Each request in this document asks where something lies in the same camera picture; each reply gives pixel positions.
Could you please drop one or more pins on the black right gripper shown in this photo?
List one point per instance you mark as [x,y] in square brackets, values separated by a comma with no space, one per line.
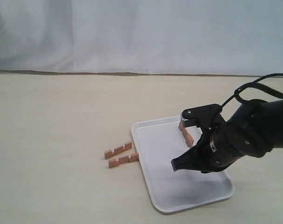
[244,134]

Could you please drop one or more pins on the notched wooden block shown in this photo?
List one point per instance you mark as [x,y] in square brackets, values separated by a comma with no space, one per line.
[110,153]
[124,159]
[188,138]

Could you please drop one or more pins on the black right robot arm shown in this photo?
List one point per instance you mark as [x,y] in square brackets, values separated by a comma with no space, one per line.
[275,127]

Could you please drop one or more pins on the white plastic tray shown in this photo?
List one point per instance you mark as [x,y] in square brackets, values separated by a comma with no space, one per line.
[172,188]

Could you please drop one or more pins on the white backdrop cloth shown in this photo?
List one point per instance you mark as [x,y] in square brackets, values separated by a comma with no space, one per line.
[229,37]

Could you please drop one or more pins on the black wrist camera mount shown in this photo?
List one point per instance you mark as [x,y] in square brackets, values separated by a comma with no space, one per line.
[203,116]

